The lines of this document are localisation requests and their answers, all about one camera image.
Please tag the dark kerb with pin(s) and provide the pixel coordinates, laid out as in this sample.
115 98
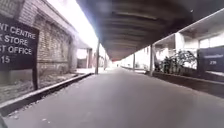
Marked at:
40 93

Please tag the white building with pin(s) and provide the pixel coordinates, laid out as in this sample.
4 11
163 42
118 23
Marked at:
200 36

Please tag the low dark planter wall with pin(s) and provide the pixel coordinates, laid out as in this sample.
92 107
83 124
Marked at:
190 81

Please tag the leafy bush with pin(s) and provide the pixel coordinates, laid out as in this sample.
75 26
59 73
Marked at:
176 61

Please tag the gravel strip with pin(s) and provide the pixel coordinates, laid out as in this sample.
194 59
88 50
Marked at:
30 85

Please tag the grey asphalt path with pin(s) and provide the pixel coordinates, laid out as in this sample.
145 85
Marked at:
123 100

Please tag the dark blue sign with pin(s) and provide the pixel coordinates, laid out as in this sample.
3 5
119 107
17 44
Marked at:
211 59

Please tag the dark walkway canopy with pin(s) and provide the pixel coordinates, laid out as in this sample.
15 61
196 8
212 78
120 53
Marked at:
133 23

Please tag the row of canopy posts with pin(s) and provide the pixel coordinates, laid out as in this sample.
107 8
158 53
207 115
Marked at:
97 58

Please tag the dark sign board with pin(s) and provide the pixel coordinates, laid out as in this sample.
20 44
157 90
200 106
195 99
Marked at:
16 45

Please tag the brick building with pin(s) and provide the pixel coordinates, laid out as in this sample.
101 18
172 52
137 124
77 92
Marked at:
50 40

